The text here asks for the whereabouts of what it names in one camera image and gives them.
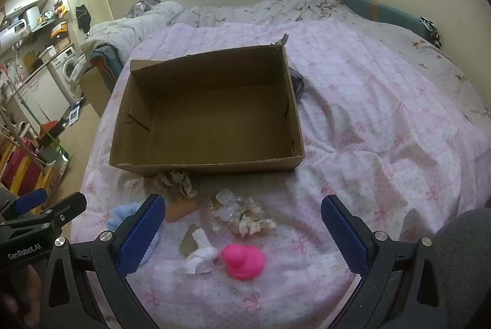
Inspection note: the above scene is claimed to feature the grey printed duvet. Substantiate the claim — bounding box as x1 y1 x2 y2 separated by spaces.
75 0 384 63

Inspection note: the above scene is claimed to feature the clear plastic bag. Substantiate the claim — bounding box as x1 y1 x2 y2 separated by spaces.
207 189 247 234

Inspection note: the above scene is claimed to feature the white paper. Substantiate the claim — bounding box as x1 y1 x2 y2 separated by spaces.
229 196 277 238

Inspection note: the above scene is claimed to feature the red and yellow crate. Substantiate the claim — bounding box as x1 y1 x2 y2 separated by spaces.
0 137 44 192

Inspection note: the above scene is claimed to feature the crumpled brown paper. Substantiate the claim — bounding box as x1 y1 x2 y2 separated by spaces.
154 171 199 201

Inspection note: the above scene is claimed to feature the white crumpled tissue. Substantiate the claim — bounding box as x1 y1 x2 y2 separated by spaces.
174 229 220 274

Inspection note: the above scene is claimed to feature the black and white checkered cloth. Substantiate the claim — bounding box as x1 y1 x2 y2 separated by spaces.
418 16 444 48

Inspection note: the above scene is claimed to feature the person's grey trouser leg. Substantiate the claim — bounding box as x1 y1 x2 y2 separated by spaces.
430 208 491 329

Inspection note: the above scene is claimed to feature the orange-brown sponge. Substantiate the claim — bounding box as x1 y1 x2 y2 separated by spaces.
165 200 199 223

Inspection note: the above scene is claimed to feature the light blue fluffy cloth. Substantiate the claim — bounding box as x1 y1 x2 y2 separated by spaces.
107 203 160 268

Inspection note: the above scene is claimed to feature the grey patterned pillow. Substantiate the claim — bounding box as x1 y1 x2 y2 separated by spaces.
125 0 162 18

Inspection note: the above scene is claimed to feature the teal bolster with orange stripe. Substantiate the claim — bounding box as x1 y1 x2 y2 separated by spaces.
339 0 432 42

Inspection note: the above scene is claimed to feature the white washing machine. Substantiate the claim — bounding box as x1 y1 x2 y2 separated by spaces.
52 47 83 95

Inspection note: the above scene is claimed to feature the black hanging bag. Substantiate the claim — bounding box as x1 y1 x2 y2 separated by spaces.
75 5 93 34

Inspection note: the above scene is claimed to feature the orange box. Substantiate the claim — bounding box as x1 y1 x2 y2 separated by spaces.
50 22 70 40

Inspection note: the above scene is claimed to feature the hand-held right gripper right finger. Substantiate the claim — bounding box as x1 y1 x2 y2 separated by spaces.
321 194 449 329

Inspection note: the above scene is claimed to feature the dark striped cloth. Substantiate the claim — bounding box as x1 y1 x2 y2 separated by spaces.
289 69 306 98

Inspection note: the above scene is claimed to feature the teal and orange bed edge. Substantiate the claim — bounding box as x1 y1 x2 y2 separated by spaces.
90 45 124 84

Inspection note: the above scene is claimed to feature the beige printed bed sheet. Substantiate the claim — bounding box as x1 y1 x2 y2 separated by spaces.
391 26 489 122

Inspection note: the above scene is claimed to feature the pink rubber duck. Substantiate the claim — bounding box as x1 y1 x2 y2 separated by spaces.
219 244 266 281

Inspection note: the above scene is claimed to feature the brown bedside box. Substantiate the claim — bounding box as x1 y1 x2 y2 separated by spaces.
79 66 116 118

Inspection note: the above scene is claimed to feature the small cardboard scrap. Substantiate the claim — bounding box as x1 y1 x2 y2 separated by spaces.
180 223 202 253

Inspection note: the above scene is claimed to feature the brown cardboard box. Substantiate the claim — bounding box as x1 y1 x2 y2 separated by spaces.
109 44 305 176

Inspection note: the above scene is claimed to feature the white lower cabinet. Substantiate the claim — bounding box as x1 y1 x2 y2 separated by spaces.
15 62 72 122

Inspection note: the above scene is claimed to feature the person's left hand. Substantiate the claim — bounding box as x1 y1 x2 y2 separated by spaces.
0 265 42 329

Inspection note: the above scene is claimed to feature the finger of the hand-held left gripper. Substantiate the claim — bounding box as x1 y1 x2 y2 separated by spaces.
0 192 88 238
11 188 48 215

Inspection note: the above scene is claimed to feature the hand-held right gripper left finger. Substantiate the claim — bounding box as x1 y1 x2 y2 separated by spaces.
38 194 166 329

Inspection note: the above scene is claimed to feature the white plastic grid piece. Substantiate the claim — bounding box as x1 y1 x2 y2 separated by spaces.
215 189 239 205

